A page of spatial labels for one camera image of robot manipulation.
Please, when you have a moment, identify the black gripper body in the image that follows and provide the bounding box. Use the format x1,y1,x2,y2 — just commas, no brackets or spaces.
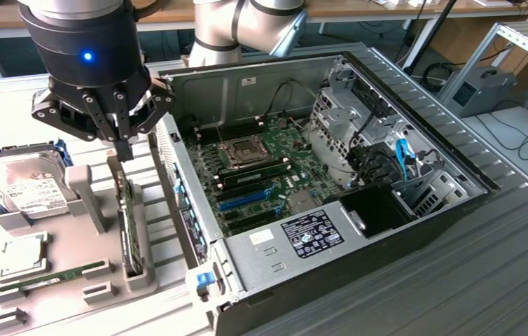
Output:
17,6,153,102

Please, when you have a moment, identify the graphics card with metal bracket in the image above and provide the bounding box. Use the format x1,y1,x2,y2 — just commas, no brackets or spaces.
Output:
104,149,146,278

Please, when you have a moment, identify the hard disk drive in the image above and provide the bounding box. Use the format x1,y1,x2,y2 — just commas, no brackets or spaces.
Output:
0,138,76,214

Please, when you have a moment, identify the silver hard disk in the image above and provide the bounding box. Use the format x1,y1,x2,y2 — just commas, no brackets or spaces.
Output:
0,150,70,221

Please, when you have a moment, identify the metal CPU socket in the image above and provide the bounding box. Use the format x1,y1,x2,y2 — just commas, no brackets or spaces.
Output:
216,136,269,169

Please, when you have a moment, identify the dark RAM stick with label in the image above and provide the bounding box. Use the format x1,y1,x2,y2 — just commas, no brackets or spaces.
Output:
220,164,290,186

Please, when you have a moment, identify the black expansion slot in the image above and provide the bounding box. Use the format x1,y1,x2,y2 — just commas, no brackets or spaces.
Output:
226,216,284,235
222,206,277,225
216,180,276,199

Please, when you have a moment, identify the green motherboard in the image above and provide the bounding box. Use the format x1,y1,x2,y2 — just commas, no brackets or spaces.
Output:
182,117,338,239

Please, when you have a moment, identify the blue expansion slot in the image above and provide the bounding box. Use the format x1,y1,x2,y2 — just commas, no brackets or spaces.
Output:
217,190,270,211

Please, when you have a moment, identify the grey parts rack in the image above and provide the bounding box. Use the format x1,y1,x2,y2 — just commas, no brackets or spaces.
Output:
0,164,160,333

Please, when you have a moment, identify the perforated metal disk bay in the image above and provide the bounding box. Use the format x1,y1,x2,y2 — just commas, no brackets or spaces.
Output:
312,85,413,183

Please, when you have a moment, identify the silver CPU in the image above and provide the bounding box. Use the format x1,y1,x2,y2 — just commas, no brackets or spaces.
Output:
0,237,45,277

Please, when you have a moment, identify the silver chipset heatsink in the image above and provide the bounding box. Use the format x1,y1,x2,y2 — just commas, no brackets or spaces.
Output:
288,193,324,215

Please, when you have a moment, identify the green RAM stick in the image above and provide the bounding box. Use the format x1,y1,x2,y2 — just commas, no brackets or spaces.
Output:
0,260,105,295

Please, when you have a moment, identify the grey power supply unit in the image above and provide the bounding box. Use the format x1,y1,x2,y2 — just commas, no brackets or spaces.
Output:
222,200,368,294

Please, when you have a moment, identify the blue case latch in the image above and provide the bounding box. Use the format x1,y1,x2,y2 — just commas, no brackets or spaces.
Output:
194,272,216,290

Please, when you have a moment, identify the black stand pole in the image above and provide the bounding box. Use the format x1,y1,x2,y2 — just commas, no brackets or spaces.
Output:
402,0,458,76

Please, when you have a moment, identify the black open PC case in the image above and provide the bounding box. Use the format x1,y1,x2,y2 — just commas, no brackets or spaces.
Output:
136,50,501,336

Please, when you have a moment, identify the grey equipment box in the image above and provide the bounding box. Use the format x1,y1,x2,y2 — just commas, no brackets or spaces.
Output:
449,66,520,119

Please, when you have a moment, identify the black looped wire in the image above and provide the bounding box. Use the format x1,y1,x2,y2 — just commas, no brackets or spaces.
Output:
262,80,320,120

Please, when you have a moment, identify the black power wire bundle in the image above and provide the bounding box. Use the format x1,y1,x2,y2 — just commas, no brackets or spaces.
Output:
346,143,400,186

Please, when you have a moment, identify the blue SATA wire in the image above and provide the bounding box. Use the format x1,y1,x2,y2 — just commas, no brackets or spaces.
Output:
396,138,417,183

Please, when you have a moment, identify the black coiled cable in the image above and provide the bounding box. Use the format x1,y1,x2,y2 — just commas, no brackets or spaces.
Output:
420,62,454,89

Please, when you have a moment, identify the grey flat wire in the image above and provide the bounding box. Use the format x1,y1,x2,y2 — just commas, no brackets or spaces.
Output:
393,167,446,197

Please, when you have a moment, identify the black floor cable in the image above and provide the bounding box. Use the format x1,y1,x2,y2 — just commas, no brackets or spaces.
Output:
470,111,528,178

